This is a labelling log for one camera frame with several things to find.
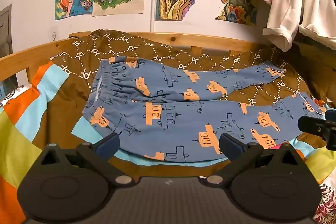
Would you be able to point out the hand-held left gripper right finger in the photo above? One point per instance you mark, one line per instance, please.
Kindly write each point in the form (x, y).
(231, 148)

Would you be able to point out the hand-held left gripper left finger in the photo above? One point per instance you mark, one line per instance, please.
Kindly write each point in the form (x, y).
(109, 146)

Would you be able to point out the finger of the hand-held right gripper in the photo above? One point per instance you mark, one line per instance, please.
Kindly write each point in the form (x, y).
(331, 115)
(312, 125)

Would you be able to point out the blue pants with orange print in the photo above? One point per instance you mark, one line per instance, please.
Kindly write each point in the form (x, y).
(183, 119)

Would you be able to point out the red white floral cloth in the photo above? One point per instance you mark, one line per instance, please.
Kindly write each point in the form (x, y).
(328, 200)

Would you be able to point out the colourful patchwork blanket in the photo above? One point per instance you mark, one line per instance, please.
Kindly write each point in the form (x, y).
(23, 121)

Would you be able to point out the brown patterned blanket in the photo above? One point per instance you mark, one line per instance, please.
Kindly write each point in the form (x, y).
(157, 53)

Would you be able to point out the black white printed cloth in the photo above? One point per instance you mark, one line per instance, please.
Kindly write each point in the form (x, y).
(10, 98)

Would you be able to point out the white garment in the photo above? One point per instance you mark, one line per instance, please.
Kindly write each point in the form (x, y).
(294, 3)

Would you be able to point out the wooden bed frame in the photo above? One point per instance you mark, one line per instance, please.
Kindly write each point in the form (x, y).
(15, 61)

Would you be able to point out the grey wall picture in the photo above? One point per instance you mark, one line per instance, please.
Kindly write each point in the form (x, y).
(5, 29)

